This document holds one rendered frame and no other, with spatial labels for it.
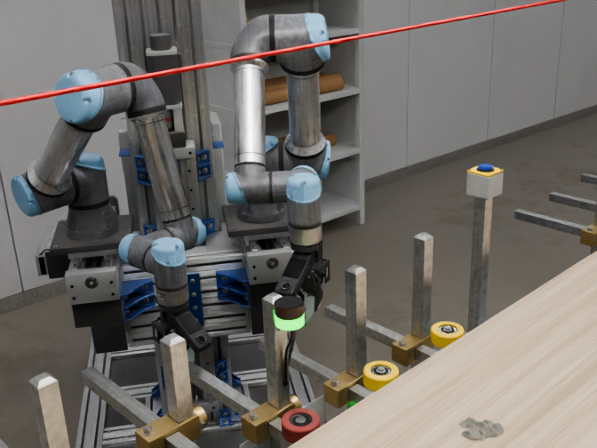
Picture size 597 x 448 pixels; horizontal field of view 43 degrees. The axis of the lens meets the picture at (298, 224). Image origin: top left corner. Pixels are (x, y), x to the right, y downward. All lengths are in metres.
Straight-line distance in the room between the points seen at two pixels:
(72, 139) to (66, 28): 2.21
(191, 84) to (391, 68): 3.37
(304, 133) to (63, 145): 0.63
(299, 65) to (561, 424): 1.02
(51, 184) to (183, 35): 0.58
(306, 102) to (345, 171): 2.96
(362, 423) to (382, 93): 4.09
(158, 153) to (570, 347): 1.08
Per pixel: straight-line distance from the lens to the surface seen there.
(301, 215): 1.64
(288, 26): 1.88
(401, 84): 5.61
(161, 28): 2.24
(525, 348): 1.87
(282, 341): 1.60
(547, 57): 7.10
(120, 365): 3.17
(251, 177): 1.74
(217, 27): 4.22
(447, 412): 1.62
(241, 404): 1.72
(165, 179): 1.86
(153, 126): 1.85
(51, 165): 1.98
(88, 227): 2.18
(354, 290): 1.72
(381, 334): 2.04
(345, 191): 4.99
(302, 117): 2.03
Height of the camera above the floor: 1.85
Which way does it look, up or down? 22 degrees down
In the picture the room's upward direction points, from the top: 2 degrees counter-clockwise
